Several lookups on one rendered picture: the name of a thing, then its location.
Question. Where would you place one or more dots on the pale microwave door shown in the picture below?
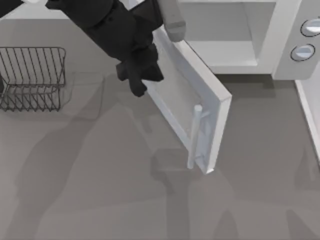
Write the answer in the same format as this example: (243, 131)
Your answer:
(197, 100)

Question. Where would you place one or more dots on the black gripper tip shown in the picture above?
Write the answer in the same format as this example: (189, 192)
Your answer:
(1, 85)

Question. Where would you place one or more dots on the pale grey rounded box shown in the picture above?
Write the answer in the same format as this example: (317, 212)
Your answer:
(175, 25)

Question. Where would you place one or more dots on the grey microwave knob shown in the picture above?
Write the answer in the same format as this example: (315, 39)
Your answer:
(311, 27)
(303, 52)

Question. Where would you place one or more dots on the pale microwave oven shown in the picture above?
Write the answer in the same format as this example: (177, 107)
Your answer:
(265, 37)

